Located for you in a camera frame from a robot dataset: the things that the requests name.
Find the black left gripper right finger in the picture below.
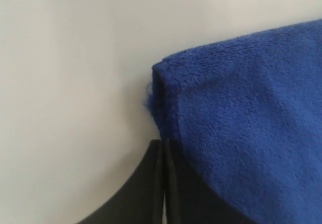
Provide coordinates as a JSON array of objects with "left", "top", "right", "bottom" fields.
[{"left": 164, "top": 139, "right": 253, "bottom": 224}]

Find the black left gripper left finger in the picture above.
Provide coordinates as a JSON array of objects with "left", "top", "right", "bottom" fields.
[{"left": 79, "top": 140, "right": 164, "bottom": 224}]

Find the blue microfibre towel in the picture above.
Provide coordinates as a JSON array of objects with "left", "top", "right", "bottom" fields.
[{"left": 148, "top": 20, "right": 321, "bottom": 223}]

